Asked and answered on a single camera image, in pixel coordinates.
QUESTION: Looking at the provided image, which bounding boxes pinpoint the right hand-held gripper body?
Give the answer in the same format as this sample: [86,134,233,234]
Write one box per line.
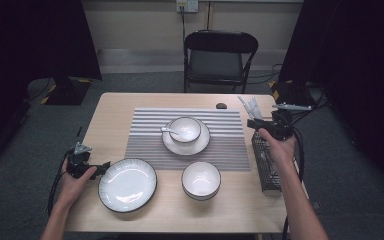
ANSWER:
[267,102,314,141]

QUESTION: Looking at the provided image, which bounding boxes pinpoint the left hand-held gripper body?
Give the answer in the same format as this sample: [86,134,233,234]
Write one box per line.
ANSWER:
[66,142,98,180]

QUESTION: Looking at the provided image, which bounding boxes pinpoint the bundle of white chopsticks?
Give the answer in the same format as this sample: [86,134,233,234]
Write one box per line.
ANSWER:
[237,95,264,121]

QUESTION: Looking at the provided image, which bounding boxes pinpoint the black wire basket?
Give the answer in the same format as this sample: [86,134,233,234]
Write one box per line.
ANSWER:
[250,129,284,193]

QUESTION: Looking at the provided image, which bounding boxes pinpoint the white bowl black rim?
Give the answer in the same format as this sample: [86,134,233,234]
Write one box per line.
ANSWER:
[168,116,203,145]
[181,161,222,202]

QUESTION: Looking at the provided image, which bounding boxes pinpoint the white plate black rim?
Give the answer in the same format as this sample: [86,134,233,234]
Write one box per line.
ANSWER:
[162,118,211,157]
[97,158,158,214]

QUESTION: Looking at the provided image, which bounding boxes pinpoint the person's right hand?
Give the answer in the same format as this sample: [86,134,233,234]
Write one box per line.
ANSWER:
[258,128,298,170]

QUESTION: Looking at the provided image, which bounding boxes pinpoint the person's left hand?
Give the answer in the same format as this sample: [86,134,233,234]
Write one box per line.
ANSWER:
[56,159,99,211]

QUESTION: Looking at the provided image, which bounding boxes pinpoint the black stand base striped tape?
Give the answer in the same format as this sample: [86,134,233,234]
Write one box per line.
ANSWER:
[269,79,314,107]
[41,77,92,107]

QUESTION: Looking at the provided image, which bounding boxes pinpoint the grey striped placemat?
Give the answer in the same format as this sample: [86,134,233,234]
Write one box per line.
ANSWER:
[124,107,251,172]

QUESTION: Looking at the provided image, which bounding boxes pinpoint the black folding chair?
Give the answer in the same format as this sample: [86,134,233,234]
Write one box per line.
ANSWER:
[183,29,259,94]

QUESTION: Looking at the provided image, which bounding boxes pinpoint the black curtain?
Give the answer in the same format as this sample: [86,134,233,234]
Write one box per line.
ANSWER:
[278,0,384,191]
[0,0,103,174]

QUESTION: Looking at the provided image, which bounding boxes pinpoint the left hand-held gripper cable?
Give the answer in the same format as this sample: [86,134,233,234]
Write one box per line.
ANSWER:
[48,149,74,216]

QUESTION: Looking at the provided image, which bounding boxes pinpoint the black floor cables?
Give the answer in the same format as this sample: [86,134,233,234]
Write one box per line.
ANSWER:
[246,63,284,85]
[279,83,329,133]

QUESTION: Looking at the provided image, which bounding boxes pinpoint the black floor cable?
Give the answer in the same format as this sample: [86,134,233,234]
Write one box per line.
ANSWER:
[23,78,53,103]

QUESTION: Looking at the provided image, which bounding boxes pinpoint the thin vertical wall conduit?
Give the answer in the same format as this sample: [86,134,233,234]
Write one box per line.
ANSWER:
[205,1,212,31]

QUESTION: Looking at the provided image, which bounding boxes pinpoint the black socket power cord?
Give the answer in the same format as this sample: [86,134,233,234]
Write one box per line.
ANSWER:
[179,6,187,44]

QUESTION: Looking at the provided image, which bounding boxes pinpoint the white wall socket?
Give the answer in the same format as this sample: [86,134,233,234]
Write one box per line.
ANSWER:
[175,0,199,14]

